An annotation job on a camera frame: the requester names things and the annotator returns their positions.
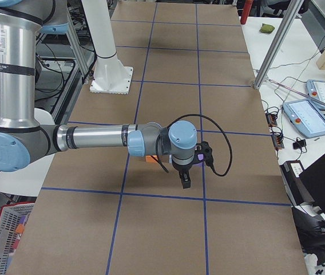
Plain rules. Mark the white plastic chair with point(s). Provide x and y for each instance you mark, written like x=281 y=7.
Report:
x=28 y=181

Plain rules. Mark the orange foam block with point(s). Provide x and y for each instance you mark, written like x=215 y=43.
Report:
x=151 y=159

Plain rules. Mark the near blue teach pendant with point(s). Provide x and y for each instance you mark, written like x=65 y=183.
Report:
x=305 y=117

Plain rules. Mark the white red plastic basket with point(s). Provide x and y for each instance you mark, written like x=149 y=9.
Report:
x=11 y=216

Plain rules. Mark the red fire extinguisher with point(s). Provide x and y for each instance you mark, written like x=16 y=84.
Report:
x=246 y=11

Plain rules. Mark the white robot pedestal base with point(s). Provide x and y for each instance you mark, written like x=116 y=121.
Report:
x=110 y=76

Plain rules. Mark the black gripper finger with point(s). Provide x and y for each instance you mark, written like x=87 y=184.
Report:
x=185 y=179

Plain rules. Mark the green bean bag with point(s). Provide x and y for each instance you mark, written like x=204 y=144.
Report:
x=266 y=28

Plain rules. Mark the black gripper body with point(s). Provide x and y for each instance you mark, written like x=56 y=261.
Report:
x=182 y=169

